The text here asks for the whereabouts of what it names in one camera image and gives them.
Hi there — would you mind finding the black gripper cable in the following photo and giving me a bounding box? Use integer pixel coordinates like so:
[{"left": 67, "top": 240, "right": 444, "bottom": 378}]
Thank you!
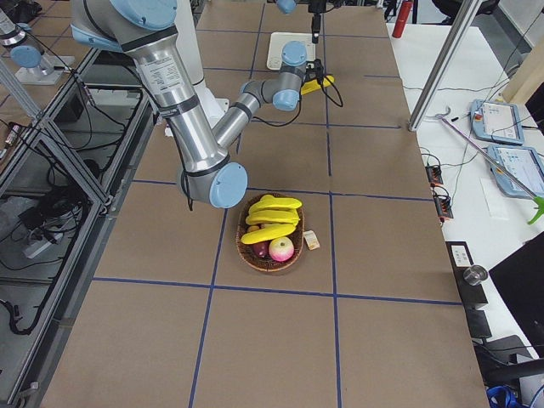
[{"left": 250, "top": 59, "right": 345, "bottom": 128}]

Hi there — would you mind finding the white rectangular bear tray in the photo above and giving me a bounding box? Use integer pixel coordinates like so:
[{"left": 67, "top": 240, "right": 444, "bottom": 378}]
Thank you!
[{"left": 266, "top": 31, "right": 316, "bottom": 71}]

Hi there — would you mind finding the yellow banana moved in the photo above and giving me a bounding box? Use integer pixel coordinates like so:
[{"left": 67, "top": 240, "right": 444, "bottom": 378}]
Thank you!
[
  {"left": 240, "top": 224, "right": 296, "bottom": 245},
  {"left": 300, "top": 76, "right": 335, "bottom": 95}
]

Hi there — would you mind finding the small metal cup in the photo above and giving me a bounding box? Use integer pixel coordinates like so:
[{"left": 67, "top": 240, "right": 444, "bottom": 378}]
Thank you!
[{"left": 462, "top": 264, "right": 489, "bottom": 286}]

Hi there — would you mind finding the aluminium frame post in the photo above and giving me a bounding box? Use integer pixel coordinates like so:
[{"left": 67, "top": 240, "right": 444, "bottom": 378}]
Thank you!
[{"left": 408, "top": 0, "right": 483, "bottom": 132}]

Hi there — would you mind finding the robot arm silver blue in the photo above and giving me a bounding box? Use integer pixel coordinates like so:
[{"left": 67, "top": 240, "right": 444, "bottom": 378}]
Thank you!
[
  {"left": 275, "top": 0, "right": 327, "bottom": 44},
  {"left": 71, "top": 1, "right": 308, "bottom": 208}
]

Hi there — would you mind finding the pink green apple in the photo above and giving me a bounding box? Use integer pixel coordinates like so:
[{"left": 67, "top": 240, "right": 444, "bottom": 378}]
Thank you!
[{"left": 269, "top": 236, "right": 294, "bottom": 262}]

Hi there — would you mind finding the reacher grabber stick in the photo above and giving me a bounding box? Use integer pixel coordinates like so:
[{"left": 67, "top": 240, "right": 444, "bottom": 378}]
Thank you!
[{"left": 426, "top": 106, "right": 544, "bottom": 225}]

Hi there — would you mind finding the dark purple fruit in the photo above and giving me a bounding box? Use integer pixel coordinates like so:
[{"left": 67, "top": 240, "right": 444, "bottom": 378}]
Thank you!
[{"left": 252, "top": 241, "right": 269, "bottom": 259}]

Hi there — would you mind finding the blue teach pendant far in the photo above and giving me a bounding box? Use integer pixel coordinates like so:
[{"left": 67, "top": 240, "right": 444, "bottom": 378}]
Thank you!
[{"left": 470, "top": 99, "right": 524, "bottom": 146}]

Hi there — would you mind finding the paper price tag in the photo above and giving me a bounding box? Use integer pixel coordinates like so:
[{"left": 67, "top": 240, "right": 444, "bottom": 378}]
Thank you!
[{"left": 303, "top": 230, "right": 320, "bottom": 251}]

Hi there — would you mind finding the red cylinder bottle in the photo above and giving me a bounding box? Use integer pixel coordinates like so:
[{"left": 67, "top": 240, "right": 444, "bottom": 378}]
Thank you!
[{"left": 392, "top": 0, "right": 414, "bottom": 38}]

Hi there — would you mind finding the brown wicker basket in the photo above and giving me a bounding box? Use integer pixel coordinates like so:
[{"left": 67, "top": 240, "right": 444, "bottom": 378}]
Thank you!
[{"left": 235, "top": 193, "right": 304, "bottom": 274}]

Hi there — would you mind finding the black monitor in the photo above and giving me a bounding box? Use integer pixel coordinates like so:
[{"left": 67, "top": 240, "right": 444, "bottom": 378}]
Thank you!
[{"left": 490, "top": 233, "right": 543, "bottom": 357}]

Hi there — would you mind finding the blue teach pendant near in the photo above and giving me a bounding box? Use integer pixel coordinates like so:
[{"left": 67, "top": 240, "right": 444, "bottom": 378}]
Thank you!
[{"left": 487, "top": 144, "right": 543, "bottom": 199}]

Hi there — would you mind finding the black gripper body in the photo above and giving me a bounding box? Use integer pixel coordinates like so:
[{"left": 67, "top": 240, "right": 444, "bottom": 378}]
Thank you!
[
  {"left": 304, "top": 59, "right": 323, "bottom": 83},
  {"left": 308, "top": 0, "right": 324, "bottom": 13}
]

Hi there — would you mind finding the orange black electronics board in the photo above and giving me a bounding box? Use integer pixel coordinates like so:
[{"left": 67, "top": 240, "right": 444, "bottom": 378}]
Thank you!
[{"left": 425, "top": 164, "right": 454, "bottom": 224}]

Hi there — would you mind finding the yellow banana in basket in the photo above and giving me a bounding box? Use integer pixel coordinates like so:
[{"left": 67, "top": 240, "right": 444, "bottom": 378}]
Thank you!
[
  {"left": 245, "top": 209, "right": 300, "bottom": 225},
  {"left": 248, "top": 195, "right": 303, "bottom": 214}
]

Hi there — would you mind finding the blue teach pendant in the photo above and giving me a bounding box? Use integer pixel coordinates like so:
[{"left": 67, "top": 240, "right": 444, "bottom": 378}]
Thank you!
[
  {"left": 470, "top": 99, "right": 524, "bottom": 146},
  {"left": 487, "top": 144, "right": 543, "bottom": 199}
]

